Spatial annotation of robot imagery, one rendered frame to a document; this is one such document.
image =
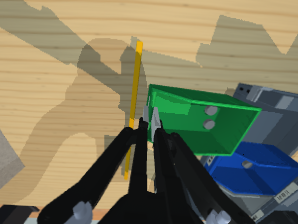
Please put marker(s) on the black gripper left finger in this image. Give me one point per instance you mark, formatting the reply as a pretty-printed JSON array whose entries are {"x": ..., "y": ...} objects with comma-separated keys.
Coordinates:
[{"x": 76, "y": 204}]

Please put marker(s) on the grey open bin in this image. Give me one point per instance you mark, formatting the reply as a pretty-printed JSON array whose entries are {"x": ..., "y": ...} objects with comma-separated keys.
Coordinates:
[{"x": 250, "y": 203}]

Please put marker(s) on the green bin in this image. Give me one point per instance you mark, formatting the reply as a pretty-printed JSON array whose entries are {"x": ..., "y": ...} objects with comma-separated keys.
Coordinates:
[{"x": 183, "y": 111}]

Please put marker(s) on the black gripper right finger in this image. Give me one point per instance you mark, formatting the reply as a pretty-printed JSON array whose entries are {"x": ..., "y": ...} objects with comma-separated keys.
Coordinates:
[{"x": 214, "y": 206}]

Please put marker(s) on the blue open bin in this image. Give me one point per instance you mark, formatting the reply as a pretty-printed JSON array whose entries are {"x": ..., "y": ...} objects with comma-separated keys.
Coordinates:
[{"x": 267, "y": 178}]

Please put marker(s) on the yellow bar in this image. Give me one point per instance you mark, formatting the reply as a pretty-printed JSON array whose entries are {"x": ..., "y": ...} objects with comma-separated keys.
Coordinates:
[{"x": 134, "y": 97}]

